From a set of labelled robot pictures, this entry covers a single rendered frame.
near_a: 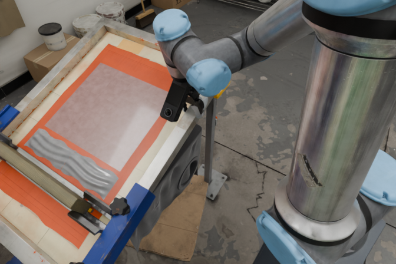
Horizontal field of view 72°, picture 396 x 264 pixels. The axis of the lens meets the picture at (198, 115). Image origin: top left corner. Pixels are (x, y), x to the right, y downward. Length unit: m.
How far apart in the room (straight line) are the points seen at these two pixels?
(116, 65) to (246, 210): 1.35
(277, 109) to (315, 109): 2.33
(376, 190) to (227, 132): 1.92
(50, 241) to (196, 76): 0.61
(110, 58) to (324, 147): 0.92
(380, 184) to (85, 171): 0.73
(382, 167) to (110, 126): 0.73
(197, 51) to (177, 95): 0.19
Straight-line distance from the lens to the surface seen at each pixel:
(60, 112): 1.06
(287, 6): 0.47
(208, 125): 1.53
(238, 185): 2.08
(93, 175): 0.88
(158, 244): 1.90
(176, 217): 1.95
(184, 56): 0.53
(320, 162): 0.33
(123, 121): 0.92
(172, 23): 0.56
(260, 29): 0.52
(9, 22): 2.99
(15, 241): 0.92
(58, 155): 0.97
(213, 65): 0.50
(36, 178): 0.85
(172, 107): 0.70
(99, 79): 1.07
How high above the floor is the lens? 1.82
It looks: 47 degrees down
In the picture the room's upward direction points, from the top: straight up
